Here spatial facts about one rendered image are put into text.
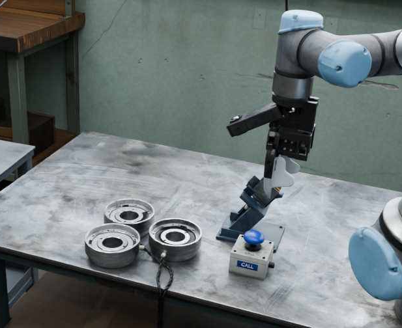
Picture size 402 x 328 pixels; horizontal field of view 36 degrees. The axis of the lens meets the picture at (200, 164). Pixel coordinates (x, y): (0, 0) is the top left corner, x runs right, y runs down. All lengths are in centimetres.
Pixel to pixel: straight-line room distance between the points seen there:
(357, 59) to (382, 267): 33
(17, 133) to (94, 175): 125
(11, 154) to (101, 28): 119
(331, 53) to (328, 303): 45
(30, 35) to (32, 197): 128
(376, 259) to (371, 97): 181
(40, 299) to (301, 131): 74
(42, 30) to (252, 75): 92
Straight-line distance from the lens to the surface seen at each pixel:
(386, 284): 95
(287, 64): 112
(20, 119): 270
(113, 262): 116
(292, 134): 116
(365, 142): 278
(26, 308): 150
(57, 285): 156
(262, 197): 125
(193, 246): 119
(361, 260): 98
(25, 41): 258
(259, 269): 116
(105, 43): 298
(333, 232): 137
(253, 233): 117
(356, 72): 103
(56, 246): 125
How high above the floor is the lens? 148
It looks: 25 degrees down
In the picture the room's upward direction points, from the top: 4 degrees clockwise
